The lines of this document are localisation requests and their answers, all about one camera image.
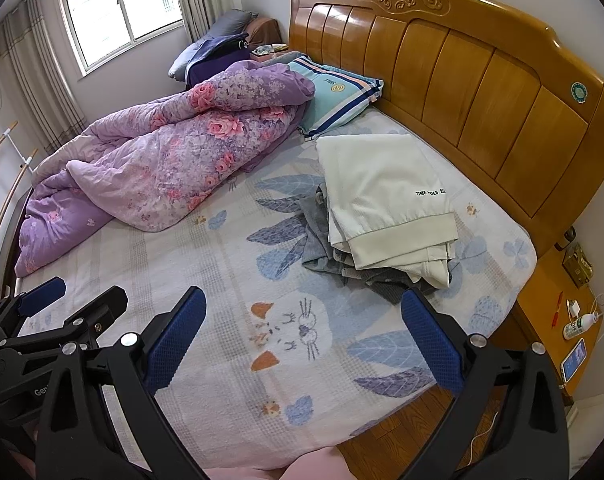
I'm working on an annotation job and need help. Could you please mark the white plastic bottle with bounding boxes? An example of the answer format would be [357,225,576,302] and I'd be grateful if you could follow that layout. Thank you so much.
[562,311,600,340]

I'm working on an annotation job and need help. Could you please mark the cream sweater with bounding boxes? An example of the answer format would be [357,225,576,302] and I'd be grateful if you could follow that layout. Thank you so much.
[316,130,459,289]

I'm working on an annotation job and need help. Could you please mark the printed bed blanket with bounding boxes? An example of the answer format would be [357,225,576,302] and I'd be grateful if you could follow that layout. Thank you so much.
[12,105,539,468]

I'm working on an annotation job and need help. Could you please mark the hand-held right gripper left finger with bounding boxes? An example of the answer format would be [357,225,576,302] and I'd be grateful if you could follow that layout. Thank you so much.
[34,286,210,480]

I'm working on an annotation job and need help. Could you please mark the window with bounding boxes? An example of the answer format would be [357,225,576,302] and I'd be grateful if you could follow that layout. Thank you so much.
[58,0,185,78]

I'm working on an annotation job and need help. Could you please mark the purple floral quilt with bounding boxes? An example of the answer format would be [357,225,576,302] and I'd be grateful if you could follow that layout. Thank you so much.
[14,60,317,277]

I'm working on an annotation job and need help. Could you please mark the small metal box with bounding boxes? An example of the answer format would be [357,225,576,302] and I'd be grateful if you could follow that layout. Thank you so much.
[562,244,595,288]

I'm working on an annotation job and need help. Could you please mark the beige striped curtain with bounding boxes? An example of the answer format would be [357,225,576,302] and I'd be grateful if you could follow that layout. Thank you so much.
[169,0,223,43]
[0,0,90,158]

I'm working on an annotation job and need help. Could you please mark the brown armchair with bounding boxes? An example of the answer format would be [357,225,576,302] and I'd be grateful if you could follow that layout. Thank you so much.
[247,17,283,51]

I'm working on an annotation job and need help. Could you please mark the blue striped pillow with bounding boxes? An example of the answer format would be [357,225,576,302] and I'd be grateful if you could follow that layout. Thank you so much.
[286,56,385,141]

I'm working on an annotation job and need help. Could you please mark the grey pillow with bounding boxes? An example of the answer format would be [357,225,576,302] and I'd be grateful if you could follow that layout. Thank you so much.
[202,9,260,41]

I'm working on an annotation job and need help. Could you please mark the person's pink trousers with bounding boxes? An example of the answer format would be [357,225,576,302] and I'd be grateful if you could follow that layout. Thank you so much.
[202,447,363,480]

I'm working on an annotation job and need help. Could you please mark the wooden bed frame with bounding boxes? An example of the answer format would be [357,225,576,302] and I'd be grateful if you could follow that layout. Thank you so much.
[288,0,604,261]

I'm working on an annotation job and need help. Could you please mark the smartphone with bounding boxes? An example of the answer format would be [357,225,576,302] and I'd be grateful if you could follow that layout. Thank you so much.
[559,338,589,382]

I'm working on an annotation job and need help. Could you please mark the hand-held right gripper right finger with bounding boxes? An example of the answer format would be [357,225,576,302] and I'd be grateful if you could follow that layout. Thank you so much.
[401,290,569,480]

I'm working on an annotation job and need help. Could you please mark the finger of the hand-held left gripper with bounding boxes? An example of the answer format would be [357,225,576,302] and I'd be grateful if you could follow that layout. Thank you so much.
[0,276,66,337]
[0,285,128,366]

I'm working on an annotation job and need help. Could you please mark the grey clothes pile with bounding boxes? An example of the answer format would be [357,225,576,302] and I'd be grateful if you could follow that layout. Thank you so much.
[301,184,455,306]

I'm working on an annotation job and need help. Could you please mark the wooden rail rack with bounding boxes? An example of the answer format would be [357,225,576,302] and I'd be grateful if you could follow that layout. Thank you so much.
[0,120,40,301]

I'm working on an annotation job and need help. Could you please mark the white charging cable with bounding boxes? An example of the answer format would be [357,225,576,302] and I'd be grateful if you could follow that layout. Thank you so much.
[587,292,604,341]

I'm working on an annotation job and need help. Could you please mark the wooden nightstand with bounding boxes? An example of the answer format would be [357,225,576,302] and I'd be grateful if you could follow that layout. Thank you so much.
[512,247,604,403]

